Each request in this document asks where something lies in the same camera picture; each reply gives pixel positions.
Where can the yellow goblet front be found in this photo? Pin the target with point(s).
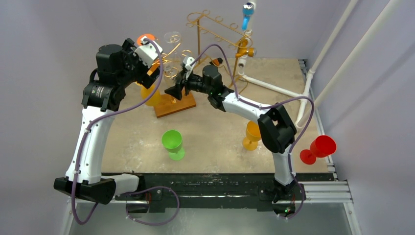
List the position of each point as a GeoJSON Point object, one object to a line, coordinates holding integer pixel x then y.
{"type": "Point", "coordinates": [253, 136]}

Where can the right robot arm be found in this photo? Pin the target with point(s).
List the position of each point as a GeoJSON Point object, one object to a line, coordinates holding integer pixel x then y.
{"type": "Point", "coordinates": [276, 128]}

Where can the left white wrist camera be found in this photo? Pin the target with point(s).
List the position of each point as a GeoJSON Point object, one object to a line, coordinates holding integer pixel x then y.
{"type": "Point", "coordinates": [147, 52]}

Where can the green plastic goblet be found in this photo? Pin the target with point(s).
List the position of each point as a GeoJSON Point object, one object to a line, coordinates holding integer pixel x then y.
{"type": "Point", "coordinates": [172, 141]}

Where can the orange pipe fitting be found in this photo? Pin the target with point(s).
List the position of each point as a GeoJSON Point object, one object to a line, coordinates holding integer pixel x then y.
{"type": "Point", "coordinates": [244, 47]}

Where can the white pvc pipe frame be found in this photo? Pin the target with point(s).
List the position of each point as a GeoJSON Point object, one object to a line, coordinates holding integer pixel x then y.
{"type": "Point", "coordinates": [359, 83]}

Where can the small orange black object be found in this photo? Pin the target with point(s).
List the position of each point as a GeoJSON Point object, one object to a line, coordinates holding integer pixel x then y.
{"type": "Point", "coordinates": [217, 62]}

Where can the clear glass front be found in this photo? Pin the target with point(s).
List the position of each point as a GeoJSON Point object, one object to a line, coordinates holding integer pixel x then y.
{"type": "Point", "coordinates": [171, 49]}

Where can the orange plastic goblet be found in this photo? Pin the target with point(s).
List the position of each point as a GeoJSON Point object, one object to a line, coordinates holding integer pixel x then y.
{"type": "Point", "coordinates": [150, 38]}

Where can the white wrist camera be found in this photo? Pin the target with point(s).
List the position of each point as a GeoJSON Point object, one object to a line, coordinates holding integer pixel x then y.
{"type": "Point", "coordinates": [188, 66]}
{"type": "Point", "coordinates": [147, 52]}

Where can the tall clear flute glass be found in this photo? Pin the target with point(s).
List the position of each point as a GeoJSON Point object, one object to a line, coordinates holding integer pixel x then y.
{"type": "Point", "coordinates": [170, 71]}

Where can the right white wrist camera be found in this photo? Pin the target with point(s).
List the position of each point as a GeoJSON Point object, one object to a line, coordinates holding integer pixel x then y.
{"type": "Point", "coordinates": [188, 66]}

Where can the red plastic goblet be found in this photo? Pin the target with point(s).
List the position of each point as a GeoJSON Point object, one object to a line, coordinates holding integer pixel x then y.
{"type": "Point", "coordinates": [321, 147]}

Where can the gold rectangular wire rack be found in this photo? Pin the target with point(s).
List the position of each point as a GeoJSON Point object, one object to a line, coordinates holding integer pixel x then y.
{"type": "Point", "coordinates": [215, 30]}

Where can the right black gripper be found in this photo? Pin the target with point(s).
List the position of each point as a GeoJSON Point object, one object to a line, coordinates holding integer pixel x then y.
{"type": "Point", "coordinates": [185, 85]}

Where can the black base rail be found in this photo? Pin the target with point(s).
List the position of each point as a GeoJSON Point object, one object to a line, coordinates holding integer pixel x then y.
{"type": "Point", "coordinates": [235, 191]}

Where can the gold scroll glass rack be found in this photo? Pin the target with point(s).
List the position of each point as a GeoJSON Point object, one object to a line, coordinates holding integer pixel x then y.
{"type": "Point", "coordinates": [165, 104]}

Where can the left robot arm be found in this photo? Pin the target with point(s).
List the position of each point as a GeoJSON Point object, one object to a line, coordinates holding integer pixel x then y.
{"type": "Point", "coordinates": [118, 66]}

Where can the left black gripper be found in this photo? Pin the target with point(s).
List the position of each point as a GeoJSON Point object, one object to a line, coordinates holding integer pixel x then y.
{"type": "Point", "coordinates": [145, 79]}

